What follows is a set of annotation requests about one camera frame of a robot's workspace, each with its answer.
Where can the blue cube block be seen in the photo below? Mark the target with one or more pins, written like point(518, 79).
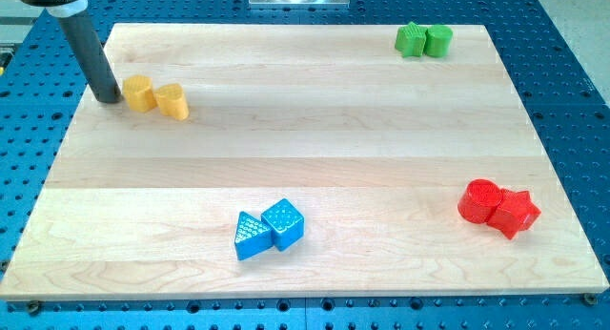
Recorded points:
point(286, 222)

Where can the blue triangle block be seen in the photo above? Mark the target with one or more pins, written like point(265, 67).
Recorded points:
point(252, 236)

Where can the yellow heart block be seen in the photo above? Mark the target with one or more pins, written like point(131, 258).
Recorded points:
point(171, 101)

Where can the green star block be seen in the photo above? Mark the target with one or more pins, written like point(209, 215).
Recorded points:
point(411, 39)

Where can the red cylinder block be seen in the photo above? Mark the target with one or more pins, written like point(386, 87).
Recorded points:
point(479, 200)

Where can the green cylinder block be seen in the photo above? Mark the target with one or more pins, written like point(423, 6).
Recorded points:
point(438, 40)

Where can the yellow hexagon block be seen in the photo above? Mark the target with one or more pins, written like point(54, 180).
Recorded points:
point(138, 92)

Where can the red star block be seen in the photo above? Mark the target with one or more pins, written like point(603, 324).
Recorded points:
point(515, 213)

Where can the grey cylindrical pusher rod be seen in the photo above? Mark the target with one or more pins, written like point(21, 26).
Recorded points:
point(76, 24)

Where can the left board corner screw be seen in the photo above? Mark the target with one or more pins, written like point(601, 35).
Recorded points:
point(33, 307)

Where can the board corner screw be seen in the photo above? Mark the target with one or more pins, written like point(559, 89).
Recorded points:
point(33, 307)
point(590, 299)

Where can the right board corner screw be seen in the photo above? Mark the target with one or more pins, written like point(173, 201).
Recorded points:
point(590, 299)

